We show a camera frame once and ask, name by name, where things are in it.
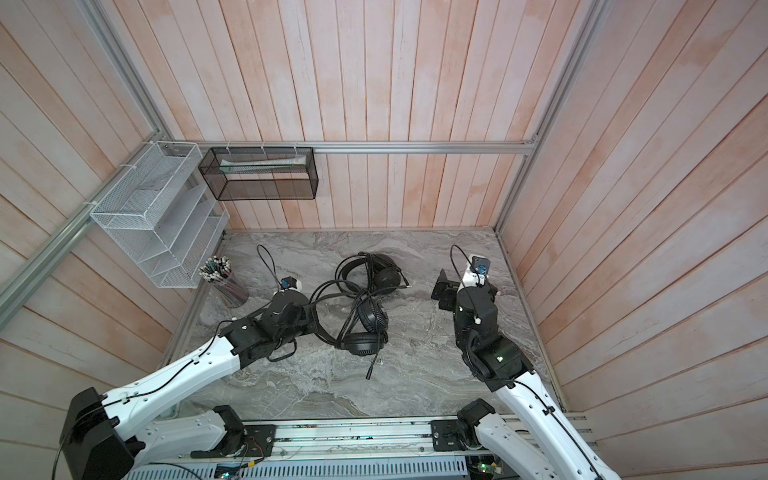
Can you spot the black mesh wall basket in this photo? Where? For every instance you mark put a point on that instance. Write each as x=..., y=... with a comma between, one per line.
x=260, y=173

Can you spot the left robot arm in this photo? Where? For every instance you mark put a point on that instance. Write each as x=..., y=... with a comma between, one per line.
x=105, y=436

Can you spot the clear cup of pencils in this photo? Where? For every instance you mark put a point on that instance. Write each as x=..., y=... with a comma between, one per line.
x=217, y=271

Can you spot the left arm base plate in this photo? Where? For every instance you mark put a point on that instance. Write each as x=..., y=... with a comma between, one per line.
x=259, y=440

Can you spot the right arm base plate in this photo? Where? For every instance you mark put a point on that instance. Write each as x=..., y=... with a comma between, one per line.
x=451, y=435

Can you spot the white wire mesh shelf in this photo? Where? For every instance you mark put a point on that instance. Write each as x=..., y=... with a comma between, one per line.
x=166, y=226

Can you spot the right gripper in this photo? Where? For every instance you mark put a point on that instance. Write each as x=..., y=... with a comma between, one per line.
x=452, y=289

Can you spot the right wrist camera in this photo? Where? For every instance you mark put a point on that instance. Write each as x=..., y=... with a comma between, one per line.
x=476, y=272

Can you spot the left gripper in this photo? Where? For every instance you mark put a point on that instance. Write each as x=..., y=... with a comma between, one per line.
x=310, y=313

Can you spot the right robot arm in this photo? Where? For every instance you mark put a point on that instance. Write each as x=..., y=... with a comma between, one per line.
x=559, y=451

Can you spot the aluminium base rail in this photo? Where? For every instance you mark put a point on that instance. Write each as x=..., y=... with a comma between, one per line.
x=327, y=441

